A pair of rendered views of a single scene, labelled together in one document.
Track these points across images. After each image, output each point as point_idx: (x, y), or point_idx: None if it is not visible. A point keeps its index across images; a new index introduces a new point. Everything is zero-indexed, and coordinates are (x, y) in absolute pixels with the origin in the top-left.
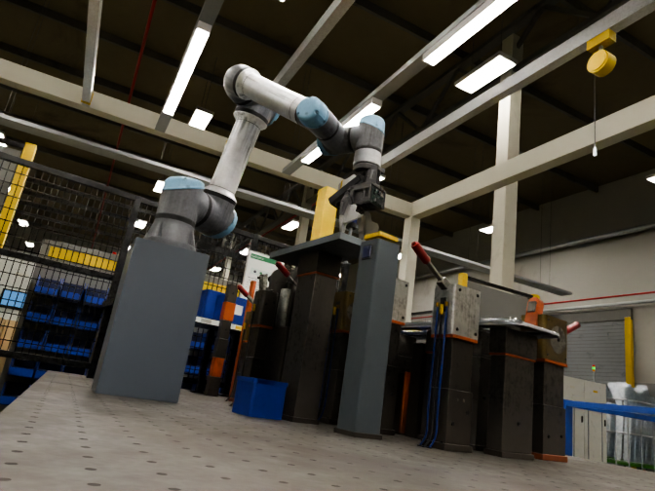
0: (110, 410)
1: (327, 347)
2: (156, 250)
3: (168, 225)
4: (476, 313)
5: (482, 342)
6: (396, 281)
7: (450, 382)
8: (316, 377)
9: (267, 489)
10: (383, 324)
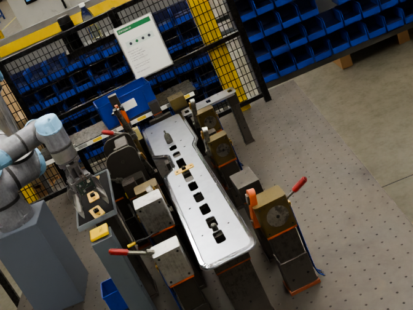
0: None
1: (135, 256)
2: (5, 242)
3: (0, 217)
4: (182, 261)
5: None
6: (149, 205)
7: (185, 308)
8: (140, 275)
9: None
10: (131, 286)
